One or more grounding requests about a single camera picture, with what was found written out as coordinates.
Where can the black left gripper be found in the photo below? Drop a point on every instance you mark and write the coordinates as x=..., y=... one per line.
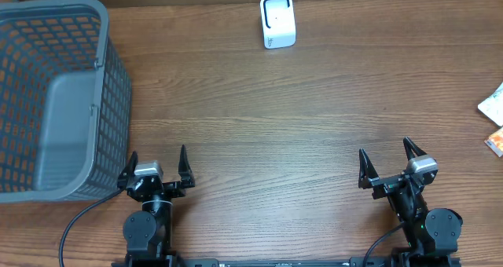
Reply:
x=187, y=181

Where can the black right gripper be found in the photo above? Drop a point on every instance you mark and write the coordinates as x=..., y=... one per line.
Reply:
x=384, y=184

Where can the small orange white box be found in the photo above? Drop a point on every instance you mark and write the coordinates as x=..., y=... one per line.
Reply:
x=495, y=142

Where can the white bamboo print tube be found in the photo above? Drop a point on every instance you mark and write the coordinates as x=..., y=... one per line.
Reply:
x=492, y=107

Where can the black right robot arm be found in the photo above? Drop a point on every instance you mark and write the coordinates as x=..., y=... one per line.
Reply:
x=431, y=234

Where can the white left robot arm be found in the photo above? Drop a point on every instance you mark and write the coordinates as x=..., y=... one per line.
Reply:
x=148, y=232

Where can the white barcode scanner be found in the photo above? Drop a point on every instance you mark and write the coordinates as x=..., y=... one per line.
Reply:
x=279, y=24

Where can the grey plastic mesh basket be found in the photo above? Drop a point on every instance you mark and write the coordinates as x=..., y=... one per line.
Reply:
x=65, y=102

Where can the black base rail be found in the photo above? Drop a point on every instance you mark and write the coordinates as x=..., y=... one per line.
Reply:
x=275, y=263

